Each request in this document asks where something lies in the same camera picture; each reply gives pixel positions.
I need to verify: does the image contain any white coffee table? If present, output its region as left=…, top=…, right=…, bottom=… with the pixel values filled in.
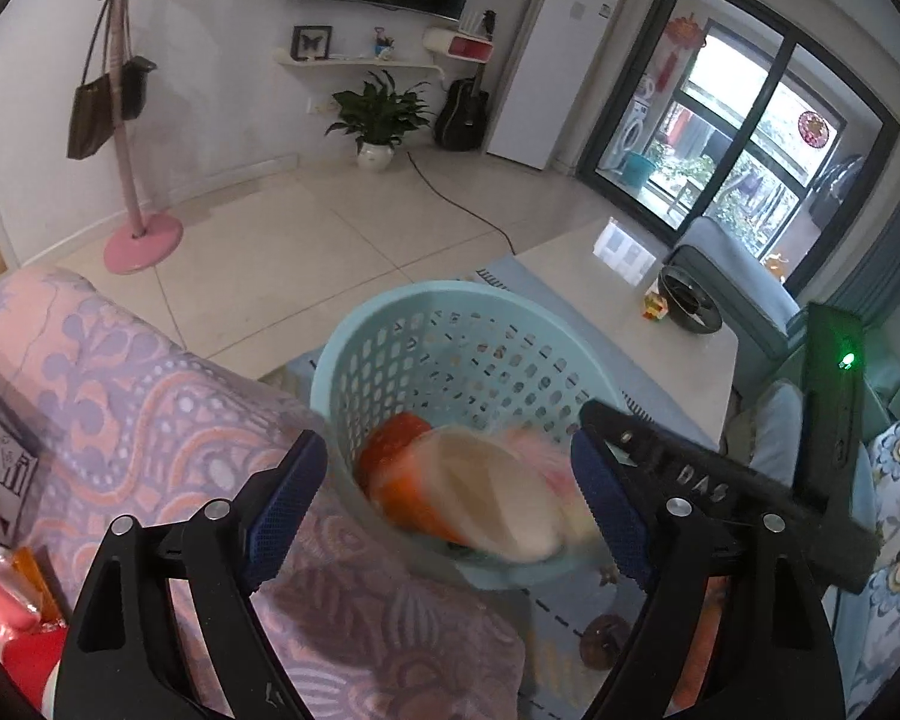
left=514, top=216, right=740, bottom=447

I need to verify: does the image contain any orange and white cloth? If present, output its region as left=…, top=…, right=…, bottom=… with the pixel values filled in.
left=355, top=412, right=571, bottom=565

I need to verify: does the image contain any green houseplant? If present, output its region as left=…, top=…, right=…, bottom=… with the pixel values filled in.
left=325, top=70, right=436, bottom=151

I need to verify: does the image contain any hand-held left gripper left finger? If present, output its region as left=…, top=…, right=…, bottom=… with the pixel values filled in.
left=51, top=429, right=329, bottom=720

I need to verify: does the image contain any framed butterfly picture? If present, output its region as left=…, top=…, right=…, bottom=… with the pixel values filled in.
left=292, top=25, right=333, bottom=61

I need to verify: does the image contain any white plant pot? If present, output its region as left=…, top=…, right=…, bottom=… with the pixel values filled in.
left=356, top=139, right=395, bottom=173

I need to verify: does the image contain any red knot hanging decoration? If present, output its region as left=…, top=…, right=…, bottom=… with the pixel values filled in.
left=656, top=11, right=710, bottom=87

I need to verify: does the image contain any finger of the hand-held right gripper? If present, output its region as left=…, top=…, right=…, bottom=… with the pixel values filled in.
left=579, top=400, right=880, bottom=595

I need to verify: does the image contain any white washing machine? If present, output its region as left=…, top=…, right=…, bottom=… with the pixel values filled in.
left=615, top=75, right=657, bottom=173

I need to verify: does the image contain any red plastic packet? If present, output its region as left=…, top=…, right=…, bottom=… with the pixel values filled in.
left=0, top=551, right=68, bottom=720

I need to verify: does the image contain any brown tote bag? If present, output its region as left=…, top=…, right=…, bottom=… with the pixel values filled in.
left=67, top=0, right=119, bottom=161

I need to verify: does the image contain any grey cushion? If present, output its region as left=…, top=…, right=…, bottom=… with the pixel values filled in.
left=748, top=381, right=805, bottom=482

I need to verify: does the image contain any floral cushion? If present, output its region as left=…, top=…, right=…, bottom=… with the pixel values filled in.
left=832, top=412, right=900, bottom=720

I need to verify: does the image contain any black round ashtray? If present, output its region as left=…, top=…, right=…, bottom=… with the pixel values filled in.
left=658, top=264, right=723, bottom=334

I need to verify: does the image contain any black acoustic guitar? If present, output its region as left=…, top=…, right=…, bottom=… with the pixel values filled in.
left=433, top=64, right=491, bottom=152

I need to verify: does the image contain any brown round object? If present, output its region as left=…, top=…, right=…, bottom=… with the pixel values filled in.
left=581, top=613, right=632, bottom=666

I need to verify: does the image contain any printed cardboard box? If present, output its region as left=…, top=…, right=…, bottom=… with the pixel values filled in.
left=0, top=420, right=42, bottom=548

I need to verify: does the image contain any orange wrapper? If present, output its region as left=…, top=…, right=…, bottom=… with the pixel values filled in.
left=673, top=576, right=722, bottom=700

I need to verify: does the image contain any grey upholstered chair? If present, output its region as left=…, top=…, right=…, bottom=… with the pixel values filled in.
left=671, top=216, right=802, bottom=361

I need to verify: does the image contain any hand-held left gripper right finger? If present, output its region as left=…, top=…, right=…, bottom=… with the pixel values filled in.
left=570, top=427, right=848, bottom=720

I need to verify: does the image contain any black shoulder bag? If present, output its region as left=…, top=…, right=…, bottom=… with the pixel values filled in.
left=120, top=56, right=157, bottom=122

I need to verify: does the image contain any teal plastic basket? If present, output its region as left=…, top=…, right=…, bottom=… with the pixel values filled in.
left=311, top=281, right=635, bottom=592

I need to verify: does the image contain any pink coat rack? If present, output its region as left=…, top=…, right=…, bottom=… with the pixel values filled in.
left=97, top=0, right=185, bottom=275

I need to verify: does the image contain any black floor cable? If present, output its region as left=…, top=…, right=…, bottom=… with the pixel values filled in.
left=405, top=150, right=518, bottom=254

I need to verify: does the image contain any grey blue curtain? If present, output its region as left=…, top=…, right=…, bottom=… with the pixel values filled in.
left=806, top=165, right=900, bottom=335

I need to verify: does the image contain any white refrigerator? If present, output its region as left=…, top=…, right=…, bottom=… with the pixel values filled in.
left=484, top=0, right=631, bottom=172

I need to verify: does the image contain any white curved wall shelf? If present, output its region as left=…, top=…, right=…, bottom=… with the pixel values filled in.
left=274, top=52, right=447, bottom=83

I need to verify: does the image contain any white and red wall box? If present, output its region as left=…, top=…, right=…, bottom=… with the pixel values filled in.
left=424, top=26, right=494, bottom=65

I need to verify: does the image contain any pink patterned blanket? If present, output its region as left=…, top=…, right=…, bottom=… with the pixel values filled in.
left=0, top=266, right=530, bottom=720

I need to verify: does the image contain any orange plastic packet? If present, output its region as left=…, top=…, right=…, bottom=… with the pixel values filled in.
left=11, top=544, right=68, bottom=627

